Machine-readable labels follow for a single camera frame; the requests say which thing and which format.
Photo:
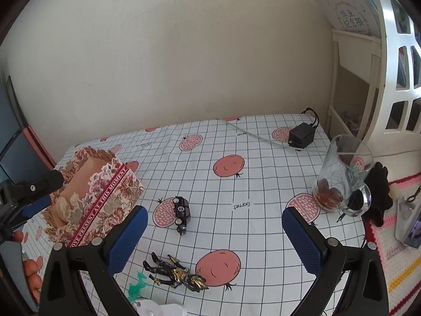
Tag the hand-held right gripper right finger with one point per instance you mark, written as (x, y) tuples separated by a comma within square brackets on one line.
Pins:
[(302, 240)]

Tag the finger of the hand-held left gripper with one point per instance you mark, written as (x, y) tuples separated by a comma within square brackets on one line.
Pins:
[(36, 186), (34, 208)]

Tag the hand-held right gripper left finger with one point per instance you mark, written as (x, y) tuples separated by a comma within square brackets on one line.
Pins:
[(130, 237)]

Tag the cream lace cloth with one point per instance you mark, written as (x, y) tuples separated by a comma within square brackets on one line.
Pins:
[(65, 209)]

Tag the floral paper box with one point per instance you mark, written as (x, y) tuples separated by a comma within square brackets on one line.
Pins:
[(111, 191)]

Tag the green plastic toy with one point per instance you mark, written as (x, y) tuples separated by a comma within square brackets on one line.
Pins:
[(136, 288)]

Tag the black toy car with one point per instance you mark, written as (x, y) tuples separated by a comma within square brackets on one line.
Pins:
[(182, 214)]

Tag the white plastic device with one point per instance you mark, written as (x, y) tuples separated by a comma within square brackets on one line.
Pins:
[(164, 311)]

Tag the desktop with checked fruit tablecloth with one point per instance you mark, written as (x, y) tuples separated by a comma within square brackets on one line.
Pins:
[(263, 177)]

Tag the person's left hand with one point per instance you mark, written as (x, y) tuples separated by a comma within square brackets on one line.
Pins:
[(33, 276)]

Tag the pink board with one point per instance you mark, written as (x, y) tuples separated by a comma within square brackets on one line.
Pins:
[(39, 148)]

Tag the dark grey refrigerator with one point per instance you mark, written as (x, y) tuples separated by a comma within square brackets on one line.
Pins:
[(13, 151)]

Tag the glass mug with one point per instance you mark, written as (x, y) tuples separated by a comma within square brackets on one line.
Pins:
[(332, 171)]

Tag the black cloth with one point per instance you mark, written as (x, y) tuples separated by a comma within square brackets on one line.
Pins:
[(378, 187)]

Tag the pink striped crochet mat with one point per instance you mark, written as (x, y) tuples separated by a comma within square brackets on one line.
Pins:
[(394, 270)]

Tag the white plastic appliance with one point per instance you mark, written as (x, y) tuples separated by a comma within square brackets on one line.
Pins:
[(403, 217)]

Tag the black power adapter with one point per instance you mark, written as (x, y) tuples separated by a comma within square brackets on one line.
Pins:
[(301, 135)]

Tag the white bookshelf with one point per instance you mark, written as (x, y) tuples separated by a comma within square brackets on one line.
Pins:
[(384, 89)]

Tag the white album with wreath print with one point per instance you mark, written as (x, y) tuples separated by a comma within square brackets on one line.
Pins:
[(345, 3)]

